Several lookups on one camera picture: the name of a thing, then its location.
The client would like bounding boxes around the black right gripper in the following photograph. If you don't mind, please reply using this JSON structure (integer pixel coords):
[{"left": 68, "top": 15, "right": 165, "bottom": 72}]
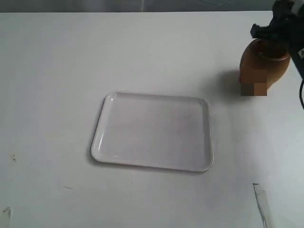
[{"left": 250, "top": 0, "right": 304, "bottom": 77}]

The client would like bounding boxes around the brown wooden mortar cup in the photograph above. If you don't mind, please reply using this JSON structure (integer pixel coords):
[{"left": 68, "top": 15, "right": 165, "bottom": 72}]
[{"left": 239, "top": 38, "right": 291, "bottom": 96}]

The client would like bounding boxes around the white plastic tray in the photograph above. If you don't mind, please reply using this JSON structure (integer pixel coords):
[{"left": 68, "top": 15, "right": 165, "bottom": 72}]
[{"left": 91, "top": 92, "right": 214, "bottom": 172}]

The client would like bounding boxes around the clear tape strip right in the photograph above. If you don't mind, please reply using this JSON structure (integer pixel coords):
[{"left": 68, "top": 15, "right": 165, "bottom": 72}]
[{"left": 253, "top": 183, "right": 274, "bottom": 228}]

